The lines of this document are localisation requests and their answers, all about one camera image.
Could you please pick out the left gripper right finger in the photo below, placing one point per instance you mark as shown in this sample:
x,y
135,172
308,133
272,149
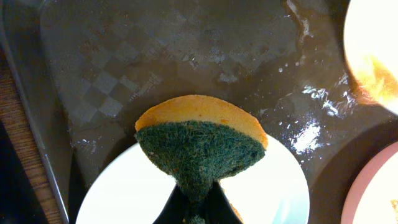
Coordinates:
x,y
217,208

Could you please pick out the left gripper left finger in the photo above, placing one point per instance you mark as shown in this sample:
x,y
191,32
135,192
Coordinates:
x,y
175,209

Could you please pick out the light blue plate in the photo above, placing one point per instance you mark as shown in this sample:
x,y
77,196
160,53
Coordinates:
x,y
133,190

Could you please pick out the green orange sponge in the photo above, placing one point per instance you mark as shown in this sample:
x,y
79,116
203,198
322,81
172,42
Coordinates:
x,y
199,140

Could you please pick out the pinkish white plate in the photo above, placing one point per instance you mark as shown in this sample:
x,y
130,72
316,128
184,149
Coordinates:
x,y
372,198

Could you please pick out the cream white plate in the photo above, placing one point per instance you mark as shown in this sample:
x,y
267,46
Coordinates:
x,y
370,46

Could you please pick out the brown serving tray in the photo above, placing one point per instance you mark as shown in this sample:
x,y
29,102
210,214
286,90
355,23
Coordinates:
x,y
86,71

